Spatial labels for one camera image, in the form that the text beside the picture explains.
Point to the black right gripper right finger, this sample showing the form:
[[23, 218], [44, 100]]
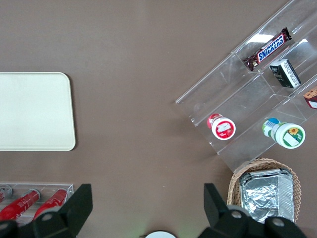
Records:
[[218, 210]]

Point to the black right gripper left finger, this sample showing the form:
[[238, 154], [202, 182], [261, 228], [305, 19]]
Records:
[[71, 210]]

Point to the woven wicker basket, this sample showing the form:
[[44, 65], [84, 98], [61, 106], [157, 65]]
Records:
[[296, 178]]

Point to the cream rectangular plastic tray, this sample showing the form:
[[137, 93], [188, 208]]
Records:
[[34, 111]]

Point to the clear acrylic bottle box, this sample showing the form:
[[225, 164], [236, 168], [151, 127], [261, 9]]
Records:
[[49, 187]]

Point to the aluminium foil food container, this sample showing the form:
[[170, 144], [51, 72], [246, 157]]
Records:
[[265, 196]]

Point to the white round disc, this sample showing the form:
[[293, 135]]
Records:
[[160, 235]]

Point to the clear capped bottle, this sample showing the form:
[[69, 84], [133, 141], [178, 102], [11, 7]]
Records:
[[5, 193]]

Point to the red lidded yogurt cup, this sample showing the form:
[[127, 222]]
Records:
[[221, 127]]

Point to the green white lidded bottle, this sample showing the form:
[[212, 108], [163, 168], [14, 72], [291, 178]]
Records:
[[284, 132]]

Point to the clear acrylic stepped display shelf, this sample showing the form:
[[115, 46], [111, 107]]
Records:
[[247, 99]]

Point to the brown cookie snack pack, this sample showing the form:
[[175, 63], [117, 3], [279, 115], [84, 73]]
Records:
[[312, 97]]

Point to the small black printed box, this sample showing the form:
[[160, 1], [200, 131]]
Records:
[[284, 73]]

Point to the Snickers chocolate bar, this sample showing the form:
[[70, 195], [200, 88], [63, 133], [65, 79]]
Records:
[[268, 49]]

